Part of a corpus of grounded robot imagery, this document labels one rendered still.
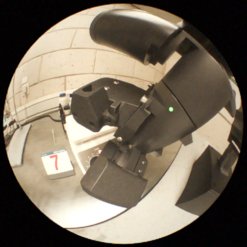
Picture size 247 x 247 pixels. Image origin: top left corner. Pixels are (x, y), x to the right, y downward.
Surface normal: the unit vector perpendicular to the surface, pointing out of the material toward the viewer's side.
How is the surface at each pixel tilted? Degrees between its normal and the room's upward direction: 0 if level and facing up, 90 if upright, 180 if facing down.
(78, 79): 90
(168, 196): 0
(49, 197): 0
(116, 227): 0
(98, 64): 90
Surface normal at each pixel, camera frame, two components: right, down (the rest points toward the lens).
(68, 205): 0.14, -0.85
